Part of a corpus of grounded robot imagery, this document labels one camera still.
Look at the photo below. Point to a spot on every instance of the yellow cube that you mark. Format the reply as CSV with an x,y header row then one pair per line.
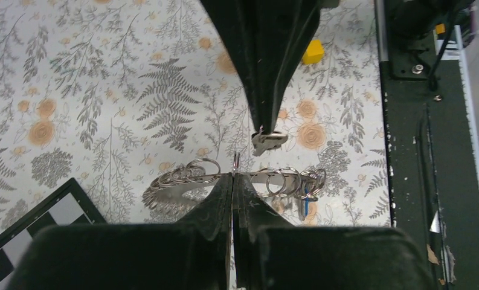
x,y
313,53

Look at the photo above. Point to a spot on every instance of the floral table mat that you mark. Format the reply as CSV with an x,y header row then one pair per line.
x,y
115,93

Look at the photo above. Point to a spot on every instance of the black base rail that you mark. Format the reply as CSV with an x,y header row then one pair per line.
x,y
433,163

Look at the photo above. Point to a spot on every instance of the blue key tag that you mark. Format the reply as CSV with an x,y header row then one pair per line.
x,y
306,204

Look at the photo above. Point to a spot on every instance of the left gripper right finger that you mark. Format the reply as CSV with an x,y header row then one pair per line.
x,y
271,253

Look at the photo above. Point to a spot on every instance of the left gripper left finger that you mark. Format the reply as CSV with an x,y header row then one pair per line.
x,y
192,253

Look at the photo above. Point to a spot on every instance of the black white chessboard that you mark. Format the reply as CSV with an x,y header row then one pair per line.
x,y
67,205

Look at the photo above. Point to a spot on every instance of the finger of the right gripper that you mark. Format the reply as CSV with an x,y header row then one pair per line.
x,y
236,23
288,28

